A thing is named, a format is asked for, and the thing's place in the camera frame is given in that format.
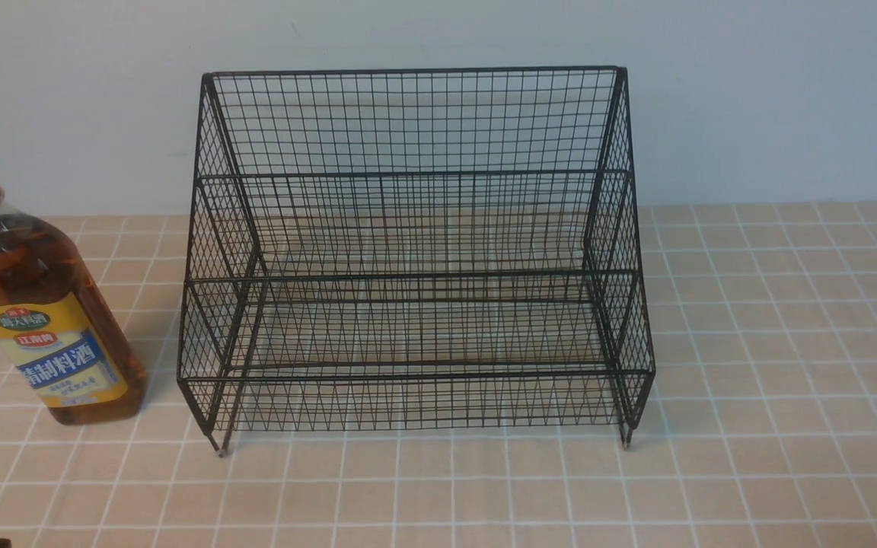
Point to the cooking wine seasoning bottle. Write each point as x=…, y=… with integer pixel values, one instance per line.
x=57, y=329

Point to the black wire mesh shelf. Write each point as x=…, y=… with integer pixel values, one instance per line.
x=414, y=248

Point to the beige checkered tablecloth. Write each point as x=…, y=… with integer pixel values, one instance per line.
x=761, y=430

